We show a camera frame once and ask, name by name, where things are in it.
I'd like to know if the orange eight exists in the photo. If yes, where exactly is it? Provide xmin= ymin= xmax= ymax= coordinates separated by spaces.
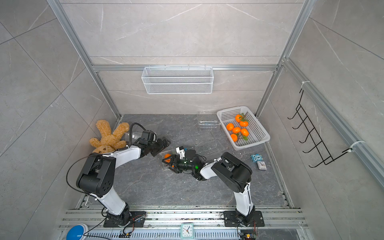
xmin=241 ymin=128 xmax=249 ymax=137

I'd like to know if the orange one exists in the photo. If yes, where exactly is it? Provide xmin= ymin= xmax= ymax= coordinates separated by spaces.
xmin=226 ymin=123 xmax=235 ymax=131

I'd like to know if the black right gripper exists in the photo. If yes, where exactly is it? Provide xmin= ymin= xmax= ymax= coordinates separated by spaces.
xmin=163 ymin=155 xmax=197 ymax=174

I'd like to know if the brown teddy bear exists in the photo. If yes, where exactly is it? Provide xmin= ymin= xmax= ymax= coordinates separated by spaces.
xmin=89 ymin=120 xmax=130 ymax=154

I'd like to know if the small white desk clock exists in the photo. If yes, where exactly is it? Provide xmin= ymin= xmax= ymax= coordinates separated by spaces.
xmin=257 ymin=161 xmax=267 ymax=171

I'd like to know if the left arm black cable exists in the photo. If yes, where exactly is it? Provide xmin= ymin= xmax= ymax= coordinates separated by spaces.
xmin=128 ymin=122 xmax=148 ymax=148

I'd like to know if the blue round button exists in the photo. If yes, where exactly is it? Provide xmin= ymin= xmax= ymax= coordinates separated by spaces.
xmin=65 ymin=224 xmax=89 ymax=240

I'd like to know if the blue owl toy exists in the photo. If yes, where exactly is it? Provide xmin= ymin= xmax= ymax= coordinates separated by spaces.
xmin=251 ymin=154 xmax=264 ymax=163

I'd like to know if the orange six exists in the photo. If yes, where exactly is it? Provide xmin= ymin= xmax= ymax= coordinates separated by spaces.
xmin=239 ymin=121 xmax=249 ymax=128

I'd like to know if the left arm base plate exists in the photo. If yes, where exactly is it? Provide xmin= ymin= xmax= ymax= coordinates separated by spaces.
xmin=103 ymin=211 xmax=147 ymax=228

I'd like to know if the orange seven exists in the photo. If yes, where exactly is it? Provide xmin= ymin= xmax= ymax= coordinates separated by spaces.
xmin=232 ymin=127 xmax=242 ymax=134

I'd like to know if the clear plastic container back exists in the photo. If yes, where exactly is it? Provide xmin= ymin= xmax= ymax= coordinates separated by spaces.
xmin=162 ymin=147 xmax=185 ymax=174

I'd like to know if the orange four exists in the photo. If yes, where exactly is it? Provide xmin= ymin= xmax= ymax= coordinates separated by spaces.
xmin=164 ymin=154 xmax=172 ymax=163

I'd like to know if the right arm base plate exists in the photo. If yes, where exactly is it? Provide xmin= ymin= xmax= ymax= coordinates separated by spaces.
xmin=223 ymin=211 xmax=265 ymax=227

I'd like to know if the white perforated plastic basket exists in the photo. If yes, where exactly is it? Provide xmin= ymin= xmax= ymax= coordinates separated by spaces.
xmin=217 ymin=106 xmax=271 ymax=151

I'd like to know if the white wire wall basket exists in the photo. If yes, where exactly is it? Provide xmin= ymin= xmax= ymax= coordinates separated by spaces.
xmin=142 ymin=66 xmax=214 ymax=95

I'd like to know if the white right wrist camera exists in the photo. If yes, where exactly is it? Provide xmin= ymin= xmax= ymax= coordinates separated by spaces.
xmin=176 ymin=146 xmax=186 ymax=159

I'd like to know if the orange five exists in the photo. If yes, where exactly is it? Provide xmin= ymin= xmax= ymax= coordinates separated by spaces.
xmin=235 ymin=115 xmax=244 ymax=123

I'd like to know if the teal front alarm clock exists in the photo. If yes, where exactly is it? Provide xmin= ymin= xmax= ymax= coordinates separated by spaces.
xmin=180 ymin=223 xmax=195 ymax=239

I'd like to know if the black wall hook rack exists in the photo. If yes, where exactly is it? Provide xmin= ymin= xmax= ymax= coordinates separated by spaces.
xmin=287 ymin=88 xmax=365 ymax=169

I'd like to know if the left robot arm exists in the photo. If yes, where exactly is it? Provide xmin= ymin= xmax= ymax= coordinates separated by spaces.
xmin=76 ymin=131 xmax=171 ymax=217

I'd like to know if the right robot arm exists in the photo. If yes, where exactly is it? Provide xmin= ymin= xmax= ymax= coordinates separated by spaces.
xmin=162 ymin=149 xmax=256 ymax=227

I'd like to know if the orange two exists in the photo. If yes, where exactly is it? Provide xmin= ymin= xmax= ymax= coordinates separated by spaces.
xmin=231 ymin=134 xmax=238 ymax=142

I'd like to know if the clear plastic container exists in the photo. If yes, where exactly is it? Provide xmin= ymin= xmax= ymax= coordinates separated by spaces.
xmin=124 ymin=132 xmax=142 ymax=144
xmin=162 ymin=147 xmax=185 ymax=174
xmin=197 ymin=112 xmax=220 ymax=129

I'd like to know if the clear plastic container front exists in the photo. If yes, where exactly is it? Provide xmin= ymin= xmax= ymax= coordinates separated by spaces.
xmin=197 ymin=112 xmax=220 ymax=129

